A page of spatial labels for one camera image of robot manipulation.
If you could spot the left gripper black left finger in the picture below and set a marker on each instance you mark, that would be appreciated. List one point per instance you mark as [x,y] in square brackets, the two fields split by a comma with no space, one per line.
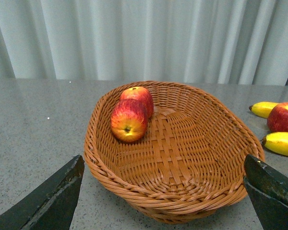
[51,205]

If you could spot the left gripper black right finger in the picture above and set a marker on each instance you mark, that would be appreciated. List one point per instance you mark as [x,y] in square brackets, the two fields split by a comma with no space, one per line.
[268,192]

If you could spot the red apple with yellow top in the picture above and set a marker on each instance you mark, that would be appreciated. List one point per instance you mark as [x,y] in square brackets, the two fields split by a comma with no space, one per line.
[277,120]

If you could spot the yellow banana near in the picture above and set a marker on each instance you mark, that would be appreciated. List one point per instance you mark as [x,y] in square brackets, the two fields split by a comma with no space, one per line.
[276,142]

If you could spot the yellow banana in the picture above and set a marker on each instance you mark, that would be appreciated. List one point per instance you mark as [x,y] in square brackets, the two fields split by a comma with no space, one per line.
[276,142]
[262,109]

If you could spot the yellow banana far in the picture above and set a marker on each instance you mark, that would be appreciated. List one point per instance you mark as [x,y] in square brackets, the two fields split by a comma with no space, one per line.
[262,109]

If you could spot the brown wicker basket with apples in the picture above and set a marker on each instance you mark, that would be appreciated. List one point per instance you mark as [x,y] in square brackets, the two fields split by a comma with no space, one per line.
[190,162]

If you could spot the red yellow apple front left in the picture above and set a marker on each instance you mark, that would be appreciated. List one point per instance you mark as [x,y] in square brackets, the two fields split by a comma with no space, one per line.
[129,120]

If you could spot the red apple rear left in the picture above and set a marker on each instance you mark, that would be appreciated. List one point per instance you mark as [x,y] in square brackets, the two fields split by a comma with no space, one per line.
[142,94]

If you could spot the white pleated curtain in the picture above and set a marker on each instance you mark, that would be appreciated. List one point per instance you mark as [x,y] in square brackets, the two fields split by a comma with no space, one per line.
[200,41]

